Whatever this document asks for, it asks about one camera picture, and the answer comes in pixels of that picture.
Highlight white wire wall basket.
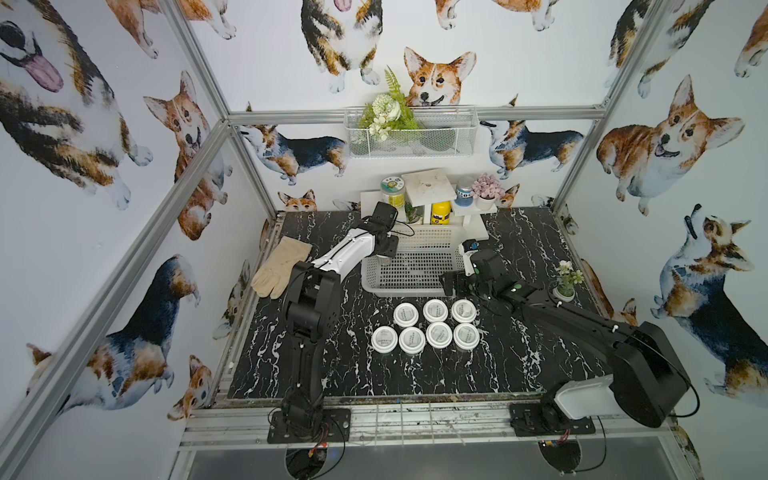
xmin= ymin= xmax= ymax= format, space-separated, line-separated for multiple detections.
xmin=344 ymin=106 xmax=479 ymax=159

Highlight blue white small jar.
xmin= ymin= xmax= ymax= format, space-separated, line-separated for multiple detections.
xmin=455 ymin=176 xmax=474 ymax=208

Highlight small white potted flower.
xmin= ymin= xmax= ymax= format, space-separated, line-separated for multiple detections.
xmin=552 ymin=260 xmax=584 ymax=302

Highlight beige work glove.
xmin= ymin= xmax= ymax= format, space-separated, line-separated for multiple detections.
xmin=251 ymin=236 xmax=312 ymax=299

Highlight aluminium frame rail front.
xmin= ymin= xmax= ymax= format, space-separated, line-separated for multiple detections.
xmin=179 ymin=395 xmax=676 ymax=451

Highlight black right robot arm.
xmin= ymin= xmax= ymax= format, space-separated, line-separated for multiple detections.
xmin=440 ymin=249 xmax=692 ymax=433

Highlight yellow sunflower seed can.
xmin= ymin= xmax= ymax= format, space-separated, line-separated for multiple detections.
xmin=380 ymin=176 xmax=406 ymax=210

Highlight white wooden tiered shelf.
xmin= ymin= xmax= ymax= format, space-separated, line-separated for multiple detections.
xmin=360 ymin=169 xmax=497 ymax=240

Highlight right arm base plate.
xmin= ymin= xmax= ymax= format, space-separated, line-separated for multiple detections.
xmin=508 ymin=402 xmax=596 ymax=437

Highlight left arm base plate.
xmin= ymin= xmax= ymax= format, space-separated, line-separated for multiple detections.
xmin=267 ymin=408 xmax=352 ymax=444

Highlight pink flower pot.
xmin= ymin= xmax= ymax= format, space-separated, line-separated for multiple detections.
xmin=472 ymin=173 xmax=505 ymax=211

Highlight artificial green fern flowers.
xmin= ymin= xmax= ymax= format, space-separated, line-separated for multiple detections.
xmin=357 ymin=66 xmax=422 ymax=142

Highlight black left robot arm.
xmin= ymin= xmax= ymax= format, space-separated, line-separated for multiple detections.
xmin=280 ymin=202 xmax=399 ymax=436

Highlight small green plant pot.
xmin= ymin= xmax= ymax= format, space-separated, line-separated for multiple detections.
xmin=405 ymin=203 xmax=424 ymax=225

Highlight white plastic perforated basket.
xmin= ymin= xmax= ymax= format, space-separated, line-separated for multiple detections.
xmin=361 ymin=225 xmax=468 ymax=297

